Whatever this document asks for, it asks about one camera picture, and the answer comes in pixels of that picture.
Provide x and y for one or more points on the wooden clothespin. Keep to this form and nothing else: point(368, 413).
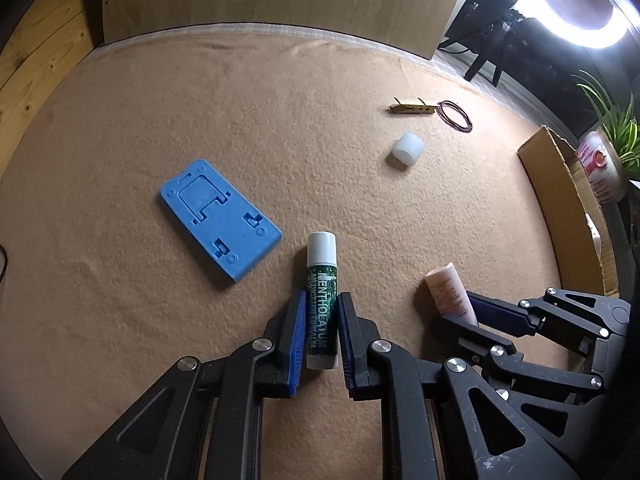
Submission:
point(410, 106)

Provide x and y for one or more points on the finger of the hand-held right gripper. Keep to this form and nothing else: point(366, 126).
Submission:
point(500, 312)
point(465, 335)

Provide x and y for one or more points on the light wooden board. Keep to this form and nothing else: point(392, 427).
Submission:
point(275, 0)

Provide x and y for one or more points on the small white plastic cap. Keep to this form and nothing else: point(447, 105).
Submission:
point(407, 149)

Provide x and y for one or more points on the black light tripod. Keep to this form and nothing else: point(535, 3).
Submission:
point(482, 60)

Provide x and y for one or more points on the blue phone stand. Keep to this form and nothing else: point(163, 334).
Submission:
point(220, 220)

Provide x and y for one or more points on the green lip balm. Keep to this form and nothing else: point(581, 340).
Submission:
point(322, 285)

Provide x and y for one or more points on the cardboard box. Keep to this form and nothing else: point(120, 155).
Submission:
point(575, 200)

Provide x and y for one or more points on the green spider plant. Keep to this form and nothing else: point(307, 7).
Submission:
point(620, 125)

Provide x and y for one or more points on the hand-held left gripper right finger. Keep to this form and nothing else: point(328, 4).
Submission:
point(345, 340)

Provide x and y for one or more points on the white red flower pot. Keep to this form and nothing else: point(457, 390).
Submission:
point(600, 170)

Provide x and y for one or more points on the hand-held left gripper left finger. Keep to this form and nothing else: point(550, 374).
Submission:
point(299, 340)

